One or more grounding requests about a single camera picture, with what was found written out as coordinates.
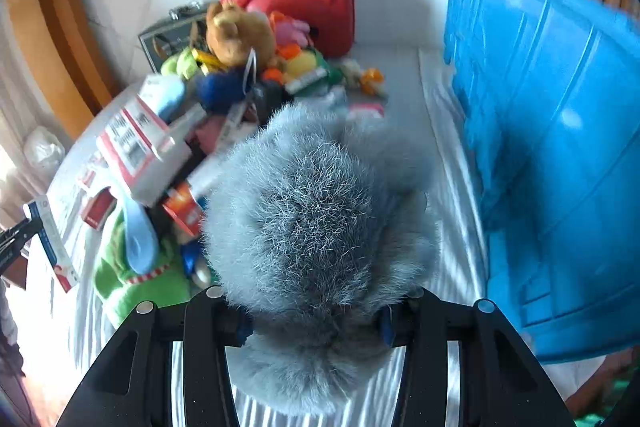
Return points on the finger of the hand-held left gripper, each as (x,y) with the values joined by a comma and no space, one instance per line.
(15,242)

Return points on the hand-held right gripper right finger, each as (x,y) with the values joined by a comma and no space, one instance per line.
(430,327)

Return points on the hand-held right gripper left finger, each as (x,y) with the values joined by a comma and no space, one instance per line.
(210,327)

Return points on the long white medicine box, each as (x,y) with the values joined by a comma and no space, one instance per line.
(50,247)

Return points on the green plush cloth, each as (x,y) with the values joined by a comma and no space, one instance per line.
(150,287)

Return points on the grey plush toy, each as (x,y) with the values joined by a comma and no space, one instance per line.
(320,227)

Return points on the pink white tissue pack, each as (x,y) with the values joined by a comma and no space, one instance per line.
(132,147)

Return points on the blue plastic crate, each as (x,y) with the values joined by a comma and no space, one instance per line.
(550,132)

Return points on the white plastic bag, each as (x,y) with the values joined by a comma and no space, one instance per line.
(45,149)

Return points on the light blue cloth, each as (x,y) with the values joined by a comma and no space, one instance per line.
(139,237)

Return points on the red orange small box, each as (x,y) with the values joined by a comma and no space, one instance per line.
(182,207)

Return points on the white curtain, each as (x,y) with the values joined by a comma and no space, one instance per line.
(20,117)

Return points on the light blue white packet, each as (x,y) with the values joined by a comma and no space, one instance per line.
(162,94)

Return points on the pink yellow packet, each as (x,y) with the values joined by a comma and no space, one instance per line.
(367,111)

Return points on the dark blue plush ball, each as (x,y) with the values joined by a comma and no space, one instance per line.
(220,89)

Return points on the black cylinder bottle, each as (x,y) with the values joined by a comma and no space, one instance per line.
(270,97)

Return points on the green plush toy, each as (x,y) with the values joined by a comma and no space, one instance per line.
(182,64)

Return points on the small orange white plush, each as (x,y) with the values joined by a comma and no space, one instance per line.
(372,79)

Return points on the yellow plush toy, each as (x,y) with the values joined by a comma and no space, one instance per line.
(302,62)

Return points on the brown teddy bear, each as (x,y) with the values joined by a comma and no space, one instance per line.
(235,34)

